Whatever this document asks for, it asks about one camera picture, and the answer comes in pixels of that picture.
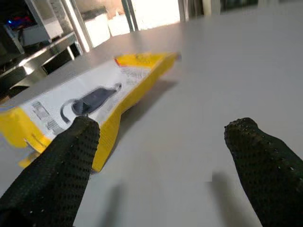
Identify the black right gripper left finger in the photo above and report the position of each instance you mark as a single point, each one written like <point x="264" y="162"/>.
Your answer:
<point x="54" y="170"/>

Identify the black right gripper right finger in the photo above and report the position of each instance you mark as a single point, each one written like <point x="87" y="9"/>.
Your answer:
<point x="267" y="170"/>

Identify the yellow and white cardboard box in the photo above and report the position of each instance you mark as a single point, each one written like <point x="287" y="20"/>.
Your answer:
<point x="99" y="94"/>

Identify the stainless steel shelf rack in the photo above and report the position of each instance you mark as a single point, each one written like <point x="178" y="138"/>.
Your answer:
<point x="45" y="54"/>

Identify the white storage box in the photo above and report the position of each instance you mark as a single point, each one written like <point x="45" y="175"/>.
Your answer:
<point x="97" y="28"/>

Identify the white appliance with blue light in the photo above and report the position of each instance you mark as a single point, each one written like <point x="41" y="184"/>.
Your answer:
<point x="30" y="23"/>

